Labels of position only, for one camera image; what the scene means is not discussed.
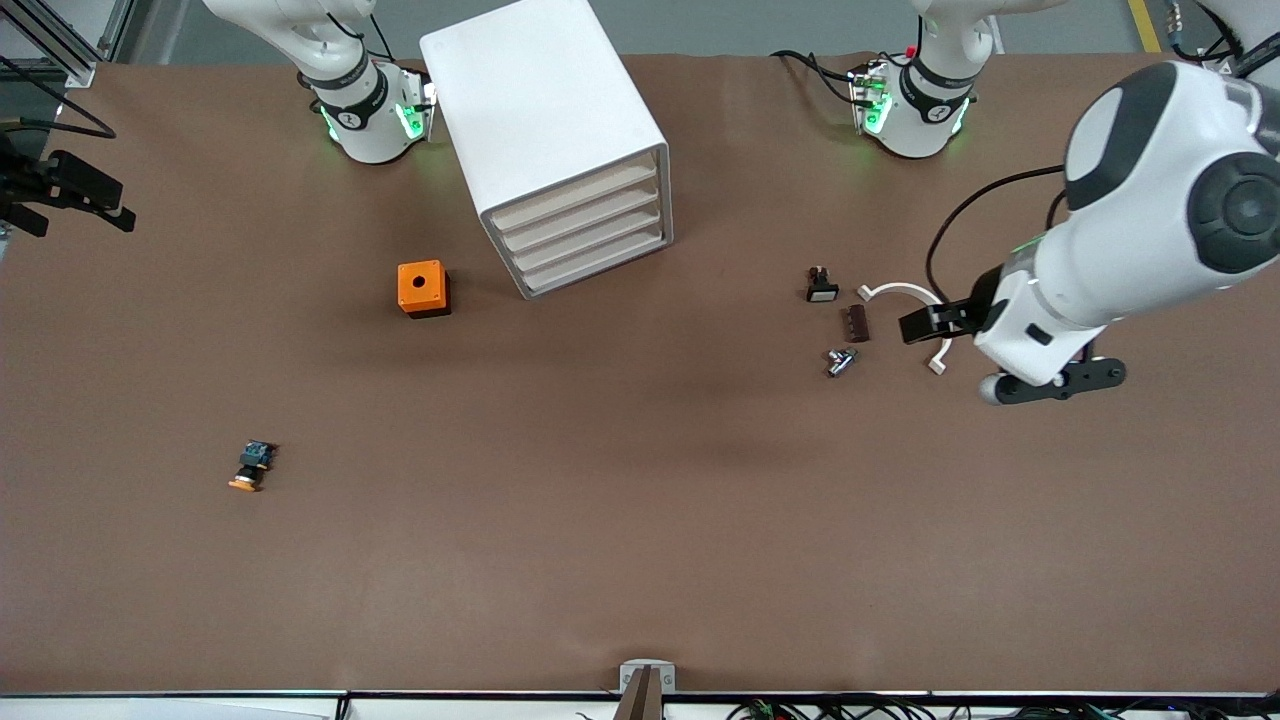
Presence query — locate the orange push button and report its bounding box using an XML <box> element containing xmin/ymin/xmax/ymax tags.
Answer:
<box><xmin>227</xmin><ymin>438</ymin><xmax>279</xmax><ymax>493</ymax></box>

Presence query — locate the white drawer cabinet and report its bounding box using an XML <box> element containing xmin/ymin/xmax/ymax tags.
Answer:
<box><xmin>419</xmin><ymin>0</ymin><xmax>674</xmax><ymax>300</ymax></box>

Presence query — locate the white curved plastic clip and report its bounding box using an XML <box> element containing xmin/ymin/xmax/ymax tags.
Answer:
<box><xmin>857</xmin><ymin>282</ymin><xmax>954</xmax><ymax>376</ymax></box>

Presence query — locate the orange box with round hole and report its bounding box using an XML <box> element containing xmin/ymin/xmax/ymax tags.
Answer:
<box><xmin>396</xmin><ymin>259</ymin><xmax>453</xmax><ymax>320</ymax></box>

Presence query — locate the white edge board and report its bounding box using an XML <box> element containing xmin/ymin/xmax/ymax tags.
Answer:
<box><xmin>0</xmin><ymin>692</ymin><xmax>336</xmax><ymax>720</ymax></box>

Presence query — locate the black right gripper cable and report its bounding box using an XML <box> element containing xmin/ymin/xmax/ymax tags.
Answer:
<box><xmin>0</xmin><ymin>55</ymin><xmax>117</xmax><ymax>141</ymax></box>

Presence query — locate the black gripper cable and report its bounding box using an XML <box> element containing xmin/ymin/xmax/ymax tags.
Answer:
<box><xmin>924</xmin><ymin>164</ymin><xmax>1068</xmax><ymax>307</ymax></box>
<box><xmin>0</xmin><ymin>55</ymin><xmax>117</xmax><ymax>141</ymax></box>

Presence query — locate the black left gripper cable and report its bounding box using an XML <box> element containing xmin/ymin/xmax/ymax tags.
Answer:
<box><xmin>924</xmin><ymin>164</ymin><xmax>1068</xmax><ymax>307</ymax></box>

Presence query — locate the aluminium frame with bracket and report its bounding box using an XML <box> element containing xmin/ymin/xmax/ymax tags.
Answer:
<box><xmin>0</xmin><ymin>0</ymin><xmax>136</xmax><ymax>91</ymax></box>

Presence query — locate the black arm base cable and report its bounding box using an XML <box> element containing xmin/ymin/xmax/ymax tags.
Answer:
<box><xmin>770</xmin><ymin>50</ymin><xmax>863</xmax><ymax>107</ymax></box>

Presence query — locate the grey bracket with brown bar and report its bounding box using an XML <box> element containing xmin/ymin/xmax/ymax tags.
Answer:
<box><xmin>618</xmin><ymin>658</ymin><xmax>678</xmax><ymax>720</ymax></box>

